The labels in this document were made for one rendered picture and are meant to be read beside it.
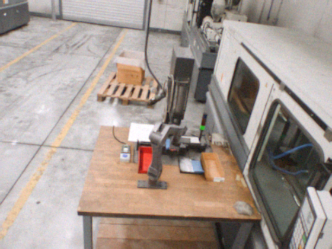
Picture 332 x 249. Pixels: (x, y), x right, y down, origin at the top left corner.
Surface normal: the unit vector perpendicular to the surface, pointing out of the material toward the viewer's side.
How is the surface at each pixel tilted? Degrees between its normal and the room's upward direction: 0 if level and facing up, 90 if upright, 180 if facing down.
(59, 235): 0
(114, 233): 0
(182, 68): 90
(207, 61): 90
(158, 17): 90
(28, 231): 0
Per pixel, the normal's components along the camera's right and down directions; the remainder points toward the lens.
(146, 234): 0.12, -0.85
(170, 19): 0.00, 0.51
